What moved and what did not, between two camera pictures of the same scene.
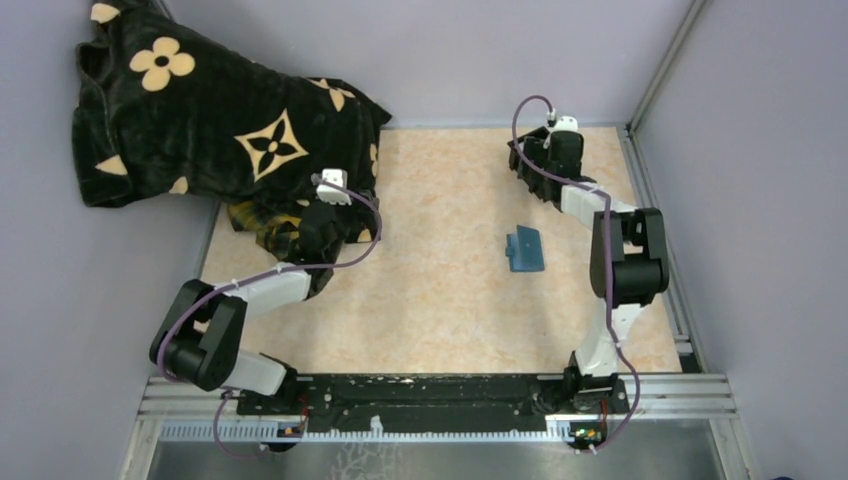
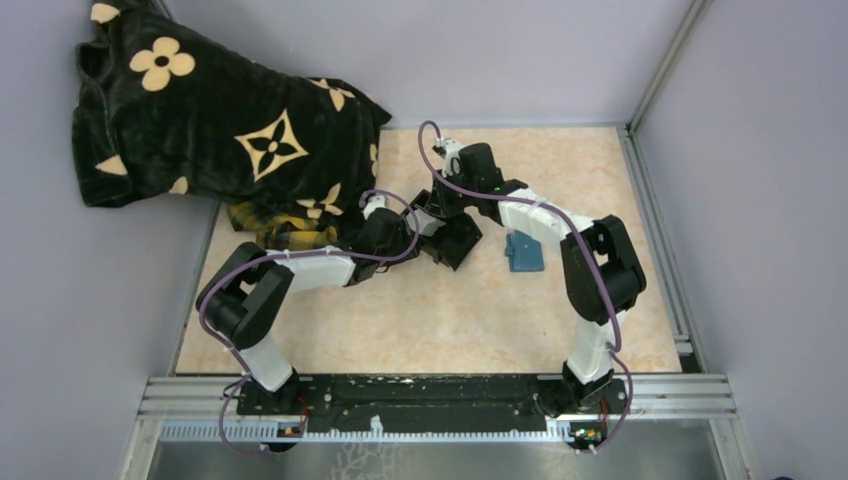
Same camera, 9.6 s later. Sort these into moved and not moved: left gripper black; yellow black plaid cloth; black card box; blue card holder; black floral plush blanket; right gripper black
Moved: left gripper black; right gripper black; black card box
Not moved: black floral plush blanket; yellow black plaid cloth; blue card holder
